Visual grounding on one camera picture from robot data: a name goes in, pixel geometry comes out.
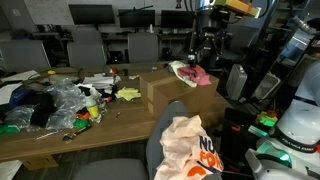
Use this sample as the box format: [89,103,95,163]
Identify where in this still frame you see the green and orange device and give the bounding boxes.
[255,110,278,128]

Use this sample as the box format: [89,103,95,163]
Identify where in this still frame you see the blue cloth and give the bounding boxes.
[9,88,36,108]

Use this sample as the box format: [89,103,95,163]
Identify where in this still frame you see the black and yellow hand tool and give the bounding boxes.
[62,124,93,143]

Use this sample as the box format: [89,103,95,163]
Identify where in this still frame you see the black equipment stand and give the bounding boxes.
[219,108,258,168]

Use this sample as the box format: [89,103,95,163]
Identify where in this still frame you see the white paper sheet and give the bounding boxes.
[0,83,23,105]
[1,69,41,83]

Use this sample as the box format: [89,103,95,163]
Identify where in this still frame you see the white wire basket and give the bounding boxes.
[252,72,282,100]

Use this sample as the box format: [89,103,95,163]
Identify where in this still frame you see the green plastic item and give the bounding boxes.
[73,118,91,129]
[0,124,21,135]

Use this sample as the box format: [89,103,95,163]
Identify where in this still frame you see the black cloth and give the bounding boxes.
[24,92,57,128]

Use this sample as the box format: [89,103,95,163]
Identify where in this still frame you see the yellow wrist camera mount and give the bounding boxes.
[213,0,262,18]

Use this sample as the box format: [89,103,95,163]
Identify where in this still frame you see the pale cream towel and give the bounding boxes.
[168,60,198,88]

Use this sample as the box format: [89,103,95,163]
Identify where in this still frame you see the white space heater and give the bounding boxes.
[225,63,248,101]

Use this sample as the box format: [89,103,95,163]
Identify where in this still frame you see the large cardboard box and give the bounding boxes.
[139,68,220,120]

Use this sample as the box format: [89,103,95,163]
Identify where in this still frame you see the grey office chair with shirts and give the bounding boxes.
[71,100,224,180]

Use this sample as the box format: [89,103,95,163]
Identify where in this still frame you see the white and yellow spray bottle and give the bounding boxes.
[84,90,102,120]

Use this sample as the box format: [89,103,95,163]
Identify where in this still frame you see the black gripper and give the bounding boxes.
[187,11,228,69]

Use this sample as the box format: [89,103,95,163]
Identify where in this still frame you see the stack of white papers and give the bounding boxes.
[82,73,116,90]

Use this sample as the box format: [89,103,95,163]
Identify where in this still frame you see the clear crumpled plastic bag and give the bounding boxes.
[3,104,34,129]
[46,78,88,131]

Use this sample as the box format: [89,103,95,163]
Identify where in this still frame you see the orange plastic item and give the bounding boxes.
[75,112,91,121]

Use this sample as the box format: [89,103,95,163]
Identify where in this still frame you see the peach shirt with colourful print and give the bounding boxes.
[153,114,225,180]

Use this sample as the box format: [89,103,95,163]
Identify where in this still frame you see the yellow cloth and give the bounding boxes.
[117,87,142,102]

